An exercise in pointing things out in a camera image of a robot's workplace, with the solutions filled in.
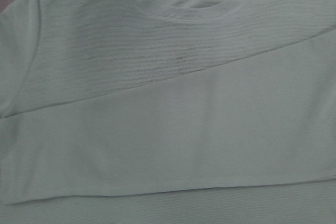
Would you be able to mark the sage green long-sleeve shirt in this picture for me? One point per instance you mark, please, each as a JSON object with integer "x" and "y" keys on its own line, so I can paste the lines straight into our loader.
{"x": 168, "y": 111}

